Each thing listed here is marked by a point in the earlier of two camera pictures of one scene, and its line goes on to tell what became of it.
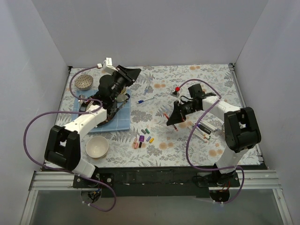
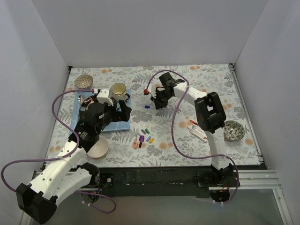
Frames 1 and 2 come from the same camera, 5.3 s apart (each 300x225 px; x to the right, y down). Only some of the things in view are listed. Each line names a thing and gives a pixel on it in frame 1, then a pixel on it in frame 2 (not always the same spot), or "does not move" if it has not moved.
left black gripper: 124,75 → 117,112
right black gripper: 178,110 → 160,98
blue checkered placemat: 121,121 does not move
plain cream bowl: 97,146 does not move
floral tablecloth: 200,140 does not move
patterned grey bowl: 84,82 does not move
